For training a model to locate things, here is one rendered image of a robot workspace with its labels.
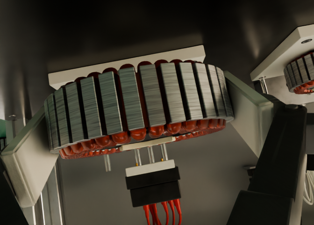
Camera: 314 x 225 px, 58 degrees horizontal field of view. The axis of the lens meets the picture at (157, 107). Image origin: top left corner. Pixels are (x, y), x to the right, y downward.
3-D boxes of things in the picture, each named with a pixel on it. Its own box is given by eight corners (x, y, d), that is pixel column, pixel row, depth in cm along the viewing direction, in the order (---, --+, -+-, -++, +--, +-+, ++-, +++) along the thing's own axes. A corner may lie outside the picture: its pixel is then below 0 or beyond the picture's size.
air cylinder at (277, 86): (263, 77, 46) (272, 110, 45) (308, 69, 46) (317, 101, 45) (253, 85, 51) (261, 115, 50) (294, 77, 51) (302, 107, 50)
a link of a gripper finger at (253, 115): (257, 105, 13) (274, 102, 13) (217, 71, 19) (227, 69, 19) (260, 163, 14) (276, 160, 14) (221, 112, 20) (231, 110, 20)
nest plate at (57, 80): (47, 73, 27) (48, 85, 26) (203, 44, 27) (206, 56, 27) (88, 104, 41) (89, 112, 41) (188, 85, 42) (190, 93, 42)
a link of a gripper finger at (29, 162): (35, 206, 13) (19, 210, 13) (66, 141, 20) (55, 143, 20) (14, 151, 12) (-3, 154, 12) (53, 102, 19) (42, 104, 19)
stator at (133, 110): (1, 81, 13) (9, 163, 12) (245, 35, 13) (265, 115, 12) (75, 116, 24) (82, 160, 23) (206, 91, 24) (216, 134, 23)
